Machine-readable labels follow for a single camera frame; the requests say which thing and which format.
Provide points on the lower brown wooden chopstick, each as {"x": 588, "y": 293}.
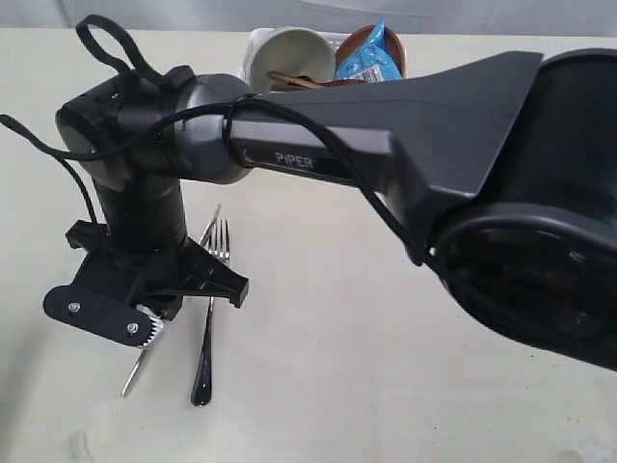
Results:
{"x": 294, "y": 81}

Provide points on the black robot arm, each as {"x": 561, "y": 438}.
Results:
{"x": 500, "y": 173}

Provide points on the silver fork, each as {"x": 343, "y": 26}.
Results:
{"x": 218, "y": 244}

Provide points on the upper brown wooden chopstick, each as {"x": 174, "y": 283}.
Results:
{"x": 280, "y": 87}

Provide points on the grey-green ceramic bowl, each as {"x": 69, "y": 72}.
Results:
{"x": 293, "y": 51}

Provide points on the white perforated plastic basket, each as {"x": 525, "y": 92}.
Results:
{"x": 259, "y": 35}

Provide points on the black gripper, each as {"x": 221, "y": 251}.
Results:
{"x": 126, "y": 297}

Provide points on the brown ceramic plate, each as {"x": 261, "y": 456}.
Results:
{"x": 395, "y": 47}

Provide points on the brown wooden spoon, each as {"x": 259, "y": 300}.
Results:
{"x": 338, "y": 83}

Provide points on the brown wooden chopstick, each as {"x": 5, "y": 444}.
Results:
{"x": 280, "y": 87}
{"x": 294, "y": 81}

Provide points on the blue snack packet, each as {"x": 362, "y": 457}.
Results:
{"x": 370, "y": 62}

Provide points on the silver table knife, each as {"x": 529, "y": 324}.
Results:
{"x": 205, "y": 242}

